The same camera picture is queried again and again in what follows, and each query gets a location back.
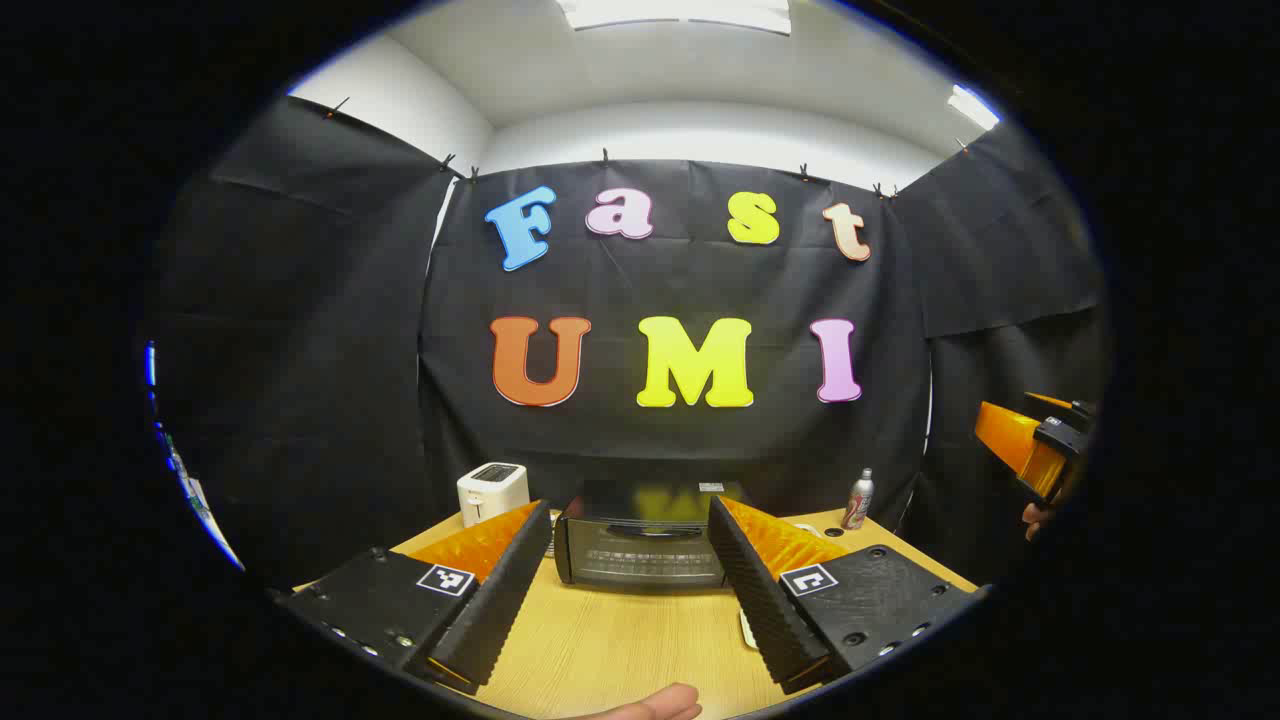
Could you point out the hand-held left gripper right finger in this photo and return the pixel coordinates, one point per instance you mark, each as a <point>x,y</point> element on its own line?
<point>765,600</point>

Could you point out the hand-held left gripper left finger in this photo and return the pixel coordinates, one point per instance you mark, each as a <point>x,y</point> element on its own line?
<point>500,600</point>

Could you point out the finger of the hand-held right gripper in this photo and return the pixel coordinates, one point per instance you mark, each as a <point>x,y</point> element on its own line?
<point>1015,445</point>

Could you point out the black electric oven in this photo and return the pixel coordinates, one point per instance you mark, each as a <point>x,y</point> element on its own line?
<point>640,550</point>

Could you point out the white toaster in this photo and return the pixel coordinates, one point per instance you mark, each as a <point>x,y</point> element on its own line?
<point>492,490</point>

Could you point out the silver drink bottle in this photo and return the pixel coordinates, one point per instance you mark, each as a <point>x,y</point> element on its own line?
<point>858,500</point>

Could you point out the black backdrop cloth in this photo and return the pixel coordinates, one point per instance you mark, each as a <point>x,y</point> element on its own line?
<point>350,350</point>

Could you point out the white printed panel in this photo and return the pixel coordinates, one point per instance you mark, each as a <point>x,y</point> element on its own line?
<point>200,500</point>

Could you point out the small ceiling light panel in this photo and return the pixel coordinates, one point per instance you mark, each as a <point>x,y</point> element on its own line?
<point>972,106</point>

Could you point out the large ceiling light panel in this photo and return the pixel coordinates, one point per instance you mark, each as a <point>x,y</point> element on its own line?
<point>680,12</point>

